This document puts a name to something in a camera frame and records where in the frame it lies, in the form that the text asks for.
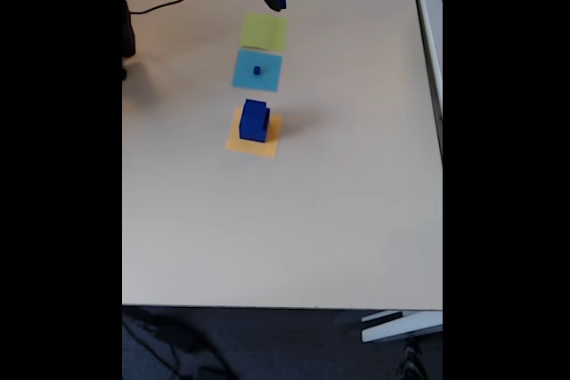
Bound green paper square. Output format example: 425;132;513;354
240;12;287;53

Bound light blue paper square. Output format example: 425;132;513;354
231;47;284;93

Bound orange paper square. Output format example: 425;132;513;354
224;106;285;159

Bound large blue cube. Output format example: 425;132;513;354
239;107;272;144

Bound black stand leg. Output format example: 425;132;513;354
398;337;428;380

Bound black floor cable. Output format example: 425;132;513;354
122;311;232;380

